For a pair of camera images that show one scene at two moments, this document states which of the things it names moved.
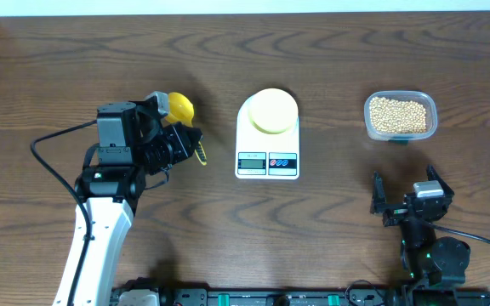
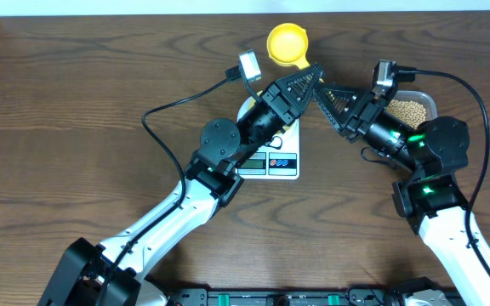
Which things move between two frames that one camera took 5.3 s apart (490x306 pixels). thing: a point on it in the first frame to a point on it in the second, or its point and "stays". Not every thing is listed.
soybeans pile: (395, 116) stays
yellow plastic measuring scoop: (180, 110) to (287, 45)
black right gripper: (378, 200) to (356, 126)
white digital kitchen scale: (263, 155) stays
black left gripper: (181, 149) to (276, 115)
